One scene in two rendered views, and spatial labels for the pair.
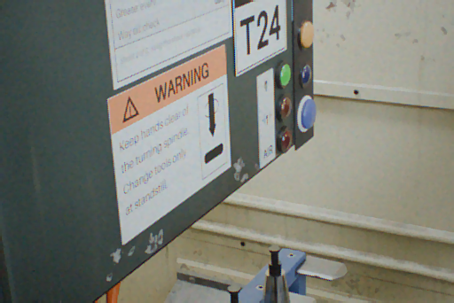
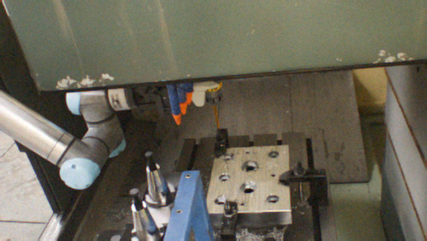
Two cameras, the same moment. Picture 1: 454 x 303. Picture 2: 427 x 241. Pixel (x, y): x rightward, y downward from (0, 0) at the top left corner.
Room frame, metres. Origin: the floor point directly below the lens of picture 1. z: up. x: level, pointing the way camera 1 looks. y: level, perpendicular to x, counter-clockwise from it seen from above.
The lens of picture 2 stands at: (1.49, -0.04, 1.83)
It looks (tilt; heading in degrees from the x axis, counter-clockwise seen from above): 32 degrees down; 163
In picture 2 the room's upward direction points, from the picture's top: 10 degrees counter-clockwise
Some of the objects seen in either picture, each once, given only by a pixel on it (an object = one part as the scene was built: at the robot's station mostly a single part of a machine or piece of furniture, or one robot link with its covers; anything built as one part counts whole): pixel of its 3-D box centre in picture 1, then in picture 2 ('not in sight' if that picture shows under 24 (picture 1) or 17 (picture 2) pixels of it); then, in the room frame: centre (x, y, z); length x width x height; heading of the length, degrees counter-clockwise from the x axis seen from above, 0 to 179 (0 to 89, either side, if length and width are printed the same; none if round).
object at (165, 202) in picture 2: not in sight; (161, 197); (0.74, 0.05, 1.21); 0.06 x 0.06 x 0.03
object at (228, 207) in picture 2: not in sight; (231, 224); (0.66, 0.22, 0.97); 0.13 x 0.03 x 0.15; 150
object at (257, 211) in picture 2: not in sight; (250, 182); (0.53, 0.34, 0.97); 0.29 x 0.23 x 0.05; 150
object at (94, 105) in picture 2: not in sight; (93, 98); (0.47, 0.00, 1.35); 0.11 x 0.08 x 0.09; 60
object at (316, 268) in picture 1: (324, 269); not in sight; (1.08, -0.14, 1.21); 0.07 x 0.05 x 0.01; 60
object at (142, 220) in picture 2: not in sight; (142, 220); (0.84, 0.00, 1.26); 0.04 x 0.04 x 0.07
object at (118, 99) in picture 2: not in sight; (123, 94); (0.51, 0.06, 1.35); 0.08 x 0.05 x 0.08; 150
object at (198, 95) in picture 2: not in sight; (198, 94); (0.63, 0.21, 1.36); 0.09 x 0.03 x 0.06; 47
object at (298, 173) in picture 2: not in sight; (303, 182); (0.62, 0.46, 0.97); 0.13 x 0.03 x 0.15; 60
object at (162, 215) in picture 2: not in sight; (155, 216); (0.79, 0.03, 1.21); 0.07 x 0.05 x 0.01; 60
